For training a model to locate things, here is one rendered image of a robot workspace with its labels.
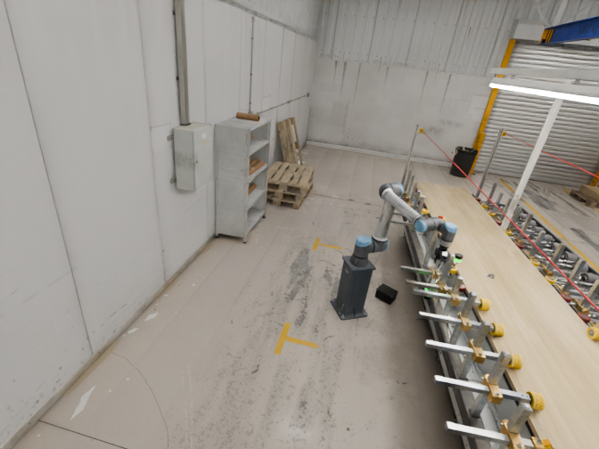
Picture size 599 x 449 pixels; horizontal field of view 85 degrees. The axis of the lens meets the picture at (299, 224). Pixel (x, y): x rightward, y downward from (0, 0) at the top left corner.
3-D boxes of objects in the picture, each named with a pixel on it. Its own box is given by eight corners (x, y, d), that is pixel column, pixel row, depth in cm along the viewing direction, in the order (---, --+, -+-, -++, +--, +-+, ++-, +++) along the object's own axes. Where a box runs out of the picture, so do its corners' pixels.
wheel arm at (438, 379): (434, 384, 169) (436, 379, 168) (433, 379, 172) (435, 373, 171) (536, 405, 164) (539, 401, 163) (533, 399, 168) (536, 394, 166)
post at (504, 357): (471, 416, 181) (504, 355, 159) (469, 411, 184) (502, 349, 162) (478, 418, 180) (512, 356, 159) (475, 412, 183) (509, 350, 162)
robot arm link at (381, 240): (364, 247, 334) (384, 179, 296) (378, 245, 341) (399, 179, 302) (373, 256, 322) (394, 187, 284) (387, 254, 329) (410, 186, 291)
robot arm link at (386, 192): (374, 181, 290) (425, 223, 239) (386, 180, 295) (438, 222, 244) (371, 192, 296) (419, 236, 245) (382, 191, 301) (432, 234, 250)
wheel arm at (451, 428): (446, 432, 147) (447, 428, 146) (444, 425, 150) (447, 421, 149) (531, 451, 144) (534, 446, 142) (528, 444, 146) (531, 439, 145)
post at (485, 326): (457, 381, 204) (485, 323, 183) (455, 377, 207) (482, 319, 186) (463, 382, 204) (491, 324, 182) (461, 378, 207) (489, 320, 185)
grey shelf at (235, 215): (215, 237, 459) (214, 124, 389) (239, 212, 538) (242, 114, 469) (245, 243, 453) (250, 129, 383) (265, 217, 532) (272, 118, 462)
